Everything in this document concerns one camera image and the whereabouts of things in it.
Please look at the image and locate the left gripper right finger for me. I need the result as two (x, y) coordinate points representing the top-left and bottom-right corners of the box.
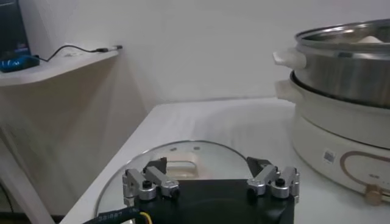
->
(246, 156), (301, 204)

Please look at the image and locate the blue computer mouse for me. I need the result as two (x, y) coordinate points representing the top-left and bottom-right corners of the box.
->
(0, 54), (40, 73)

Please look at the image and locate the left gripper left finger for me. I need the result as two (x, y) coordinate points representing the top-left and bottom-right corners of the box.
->
(122, 156), (180, 208)

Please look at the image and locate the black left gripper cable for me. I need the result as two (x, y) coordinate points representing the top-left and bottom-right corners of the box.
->
(82, 206), (153, 224)

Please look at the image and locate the dark monitor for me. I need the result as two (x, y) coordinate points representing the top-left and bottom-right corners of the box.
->
(0, 0), (31, 61)

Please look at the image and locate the round glass pot lid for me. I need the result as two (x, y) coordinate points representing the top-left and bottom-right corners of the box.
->
(94, 139), (254, 217)

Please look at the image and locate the stainless steel steamer basket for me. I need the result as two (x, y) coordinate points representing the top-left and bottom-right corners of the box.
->
(272, 18), (390, 110)

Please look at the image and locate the black usb cable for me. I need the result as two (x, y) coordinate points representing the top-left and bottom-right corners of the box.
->
(33, 44), (123, 63)

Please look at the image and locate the white electric cooker base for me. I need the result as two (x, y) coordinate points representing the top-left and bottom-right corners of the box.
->
(274, 72), (390, 205)

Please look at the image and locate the white side desk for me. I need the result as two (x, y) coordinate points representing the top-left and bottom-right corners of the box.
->
(0, 45), (122, 224)

